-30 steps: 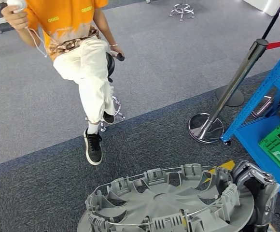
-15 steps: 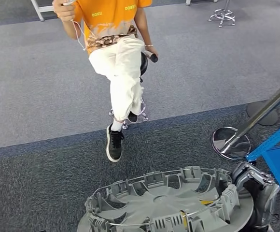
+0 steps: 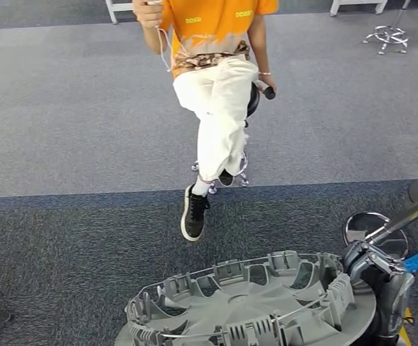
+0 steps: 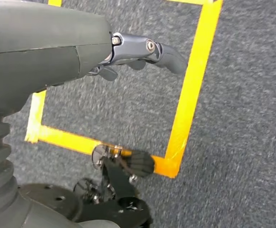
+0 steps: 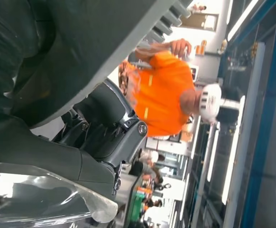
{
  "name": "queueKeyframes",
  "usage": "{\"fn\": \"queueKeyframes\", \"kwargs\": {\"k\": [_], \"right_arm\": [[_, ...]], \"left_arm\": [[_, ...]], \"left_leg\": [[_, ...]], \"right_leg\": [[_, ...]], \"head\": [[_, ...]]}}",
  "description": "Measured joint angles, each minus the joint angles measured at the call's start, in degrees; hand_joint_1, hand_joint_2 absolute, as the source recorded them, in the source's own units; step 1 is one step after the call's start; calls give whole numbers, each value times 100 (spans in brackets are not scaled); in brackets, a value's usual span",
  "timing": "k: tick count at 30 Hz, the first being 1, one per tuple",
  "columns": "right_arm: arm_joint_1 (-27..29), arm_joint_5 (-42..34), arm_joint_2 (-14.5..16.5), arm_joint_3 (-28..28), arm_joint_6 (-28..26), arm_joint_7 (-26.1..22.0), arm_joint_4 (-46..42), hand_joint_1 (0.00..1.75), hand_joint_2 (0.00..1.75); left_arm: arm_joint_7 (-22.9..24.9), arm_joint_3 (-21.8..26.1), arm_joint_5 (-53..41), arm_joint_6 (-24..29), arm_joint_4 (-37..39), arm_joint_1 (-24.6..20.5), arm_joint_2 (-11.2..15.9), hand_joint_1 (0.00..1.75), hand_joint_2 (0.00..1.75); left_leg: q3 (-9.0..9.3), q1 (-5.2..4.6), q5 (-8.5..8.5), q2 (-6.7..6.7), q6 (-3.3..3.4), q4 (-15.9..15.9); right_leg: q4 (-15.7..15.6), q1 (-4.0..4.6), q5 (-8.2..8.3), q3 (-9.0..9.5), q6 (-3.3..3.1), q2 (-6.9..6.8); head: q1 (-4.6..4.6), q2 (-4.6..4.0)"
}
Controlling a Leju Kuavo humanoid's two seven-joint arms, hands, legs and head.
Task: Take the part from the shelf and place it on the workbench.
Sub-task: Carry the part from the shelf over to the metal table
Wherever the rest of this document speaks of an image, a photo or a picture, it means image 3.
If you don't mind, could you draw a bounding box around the person's right hand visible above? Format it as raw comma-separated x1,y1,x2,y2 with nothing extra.
132,0,165,29

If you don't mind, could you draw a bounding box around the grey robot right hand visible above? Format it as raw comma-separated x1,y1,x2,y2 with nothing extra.
342,240,415,342

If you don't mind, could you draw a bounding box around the person's left hand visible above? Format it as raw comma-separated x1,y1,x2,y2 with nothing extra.
257,74,278,94

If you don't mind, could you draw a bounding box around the white cord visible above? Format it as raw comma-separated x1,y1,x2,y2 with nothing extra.
154,26,174,74

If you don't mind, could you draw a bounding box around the silver wheel hubcap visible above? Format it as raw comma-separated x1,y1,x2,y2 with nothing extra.
114,250,377,346

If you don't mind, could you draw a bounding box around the black stool with chrome base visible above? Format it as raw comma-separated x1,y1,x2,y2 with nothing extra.
190,81,262,195

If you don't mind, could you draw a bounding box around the yellow floor tape square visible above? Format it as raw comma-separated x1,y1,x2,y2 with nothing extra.
398,308,413,346

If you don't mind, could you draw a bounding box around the person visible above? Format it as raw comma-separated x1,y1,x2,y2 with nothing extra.
132,0,280,242

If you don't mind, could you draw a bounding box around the chrome stool base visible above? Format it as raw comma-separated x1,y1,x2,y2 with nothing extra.
362,0,410,56

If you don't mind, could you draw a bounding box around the white furniture leg frame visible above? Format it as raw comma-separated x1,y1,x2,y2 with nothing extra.
329,0,389,17
105,0,134,25

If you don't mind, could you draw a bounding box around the chrome stanchion post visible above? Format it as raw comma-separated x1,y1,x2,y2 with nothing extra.
342,188,418,261

